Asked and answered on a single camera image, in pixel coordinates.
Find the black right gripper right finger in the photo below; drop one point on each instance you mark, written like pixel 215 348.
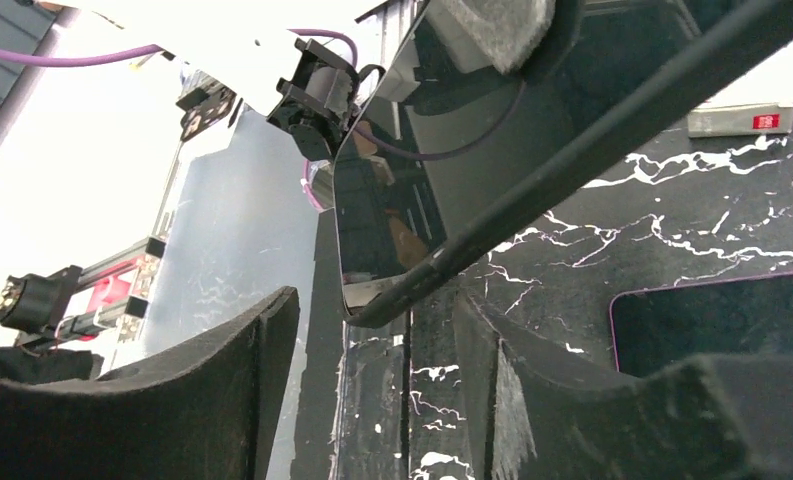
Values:
pixel 537 411

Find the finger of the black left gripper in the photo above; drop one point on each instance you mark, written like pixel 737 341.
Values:
pixel 526 37

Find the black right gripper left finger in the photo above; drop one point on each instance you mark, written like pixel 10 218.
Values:
pixel 207 408

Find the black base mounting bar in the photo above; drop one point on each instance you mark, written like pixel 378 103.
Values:
pixel 375 404

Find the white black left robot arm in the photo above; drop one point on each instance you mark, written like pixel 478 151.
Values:
pixel 244 45

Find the black phone case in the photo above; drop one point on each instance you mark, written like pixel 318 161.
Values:
pixel 745 34

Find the purple smartphone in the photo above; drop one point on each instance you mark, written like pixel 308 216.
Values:
pixel 652 329

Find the black phone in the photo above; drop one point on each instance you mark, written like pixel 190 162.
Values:
pixel 435 149

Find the white box on table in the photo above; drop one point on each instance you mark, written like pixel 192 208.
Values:
pixel 759 102

